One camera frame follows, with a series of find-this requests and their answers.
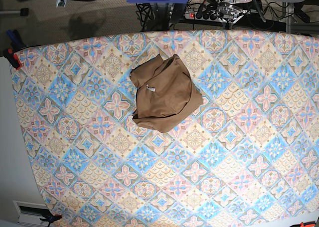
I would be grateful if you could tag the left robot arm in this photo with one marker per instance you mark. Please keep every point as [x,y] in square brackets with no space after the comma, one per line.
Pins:
[227,12]

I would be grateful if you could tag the patterned tablecloth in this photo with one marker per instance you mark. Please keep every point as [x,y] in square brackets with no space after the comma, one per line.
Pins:
[248,155]

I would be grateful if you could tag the brown t-shirt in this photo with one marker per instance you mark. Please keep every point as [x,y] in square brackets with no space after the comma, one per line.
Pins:
[165,94]

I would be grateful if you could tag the white floor vent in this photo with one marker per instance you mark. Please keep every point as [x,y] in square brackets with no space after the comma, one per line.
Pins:
[29,214]

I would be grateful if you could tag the blue handled clamp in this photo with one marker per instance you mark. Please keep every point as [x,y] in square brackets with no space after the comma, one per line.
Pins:
[16,40]

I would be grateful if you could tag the red black clamp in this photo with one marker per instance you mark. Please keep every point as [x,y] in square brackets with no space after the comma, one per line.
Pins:
[13,59]

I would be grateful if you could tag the orange black clamp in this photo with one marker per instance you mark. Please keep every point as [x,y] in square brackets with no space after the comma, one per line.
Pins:
[50,218]

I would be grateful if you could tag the white power strip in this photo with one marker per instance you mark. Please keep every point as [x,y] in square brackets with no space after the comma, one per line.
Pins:
[191,15]

